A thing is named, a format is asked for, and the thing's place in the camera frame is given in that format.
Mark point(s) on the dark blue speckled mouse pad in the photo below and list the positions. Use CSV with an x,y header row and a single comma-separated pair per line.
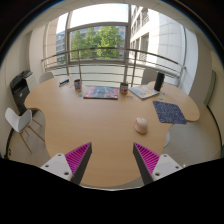
x,y
169,113

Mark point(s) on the white chair with wooden legs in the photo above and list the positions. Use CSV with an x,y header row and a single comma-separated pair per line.
x,y
20,123

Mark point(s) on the white chair behind table left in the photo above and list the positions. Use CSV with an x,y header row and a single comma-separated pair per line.
x,y
46,76

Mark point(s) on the white chair behind table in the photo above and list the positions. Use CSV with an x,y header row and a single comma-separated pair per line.
x,y
148,76
46,76

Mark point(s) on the open light book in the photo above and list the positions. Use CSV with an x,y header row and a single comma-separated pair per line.
x,y
143,91

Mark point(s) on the small dark blue box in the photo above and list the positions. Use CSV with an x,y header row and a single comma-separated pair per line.
x,y
63,82

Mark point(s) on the white chair behind table right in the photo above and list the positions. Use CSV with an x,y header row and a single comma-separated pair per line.
x,y
148,76

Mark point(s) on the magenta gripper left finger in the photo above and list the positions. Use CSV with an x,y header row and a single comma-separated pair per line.
x,y
70,166

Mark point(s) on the metal balcony railing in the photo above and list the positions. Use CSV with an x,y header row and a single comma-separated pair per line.
x,y
111,65

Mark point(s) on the red and blue magazine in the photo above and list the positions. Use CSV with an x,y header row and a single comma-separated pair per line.
x,y
101,92

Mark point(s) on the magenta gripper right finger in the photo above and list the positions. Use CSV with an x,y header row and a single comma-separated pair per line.
x,y
153,166

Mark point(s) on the black cylindrical speaker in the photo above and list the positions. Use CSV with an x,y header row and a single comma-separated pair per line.
x,y
159,81

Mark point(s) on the dark mug with pens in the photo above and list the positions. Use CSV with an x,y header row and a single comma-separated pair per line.
x,y
77,84

